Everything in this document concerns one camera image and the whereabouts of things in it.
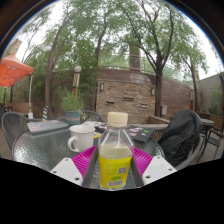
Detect black metal bar stools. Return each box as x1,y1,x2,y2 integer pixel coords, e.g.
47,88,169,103
199,118,224,158

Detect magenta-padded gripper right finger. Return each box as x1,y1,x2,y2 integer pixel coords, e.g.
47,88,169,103
129,146,178,188

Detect globe-topped lamp post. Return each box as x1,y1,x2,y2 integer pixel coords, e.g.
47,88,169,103
71,65,83,98

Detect white printed booklet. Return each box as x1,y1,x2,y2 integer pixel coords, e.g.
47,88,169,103
83,120,110,132

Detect blue yellow striped cone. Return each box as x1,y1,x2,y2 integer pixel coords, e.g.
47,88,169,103
41,105,50,122

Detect grey wall utility box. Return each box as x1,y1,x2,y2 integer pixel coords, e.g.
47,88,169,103
160,105,169,117

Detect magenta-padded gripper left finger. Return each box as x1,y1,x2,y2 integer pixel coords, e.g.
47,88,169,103
50,144,100,188

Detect yellow-labelled clear drink bottle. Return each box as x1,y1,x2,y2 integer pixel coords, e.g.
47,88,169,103
98,111,136,191

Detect orange canopy tent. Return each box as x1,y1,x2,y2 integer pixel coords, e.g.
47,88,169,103
0,53,36,89

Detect grey wicker armchair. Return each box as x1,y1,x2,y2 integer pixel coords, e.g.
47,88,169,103
56,109,106,125
159,125,208,172
1,111,43,152

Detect potted plant in blue pot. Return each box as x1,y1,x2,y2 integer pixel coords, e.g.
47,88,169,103
59,89,86,126

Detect grey laptop with stickers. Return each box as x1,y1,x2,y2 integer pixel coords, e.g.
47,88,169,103
26,119,70,135

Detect black backpack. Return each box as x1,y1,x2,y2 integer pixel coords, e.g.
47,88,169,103
166,109,204,168

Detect white ceramic mug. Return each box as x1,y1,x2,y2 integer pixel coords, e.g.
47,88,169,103
67,124,97,154

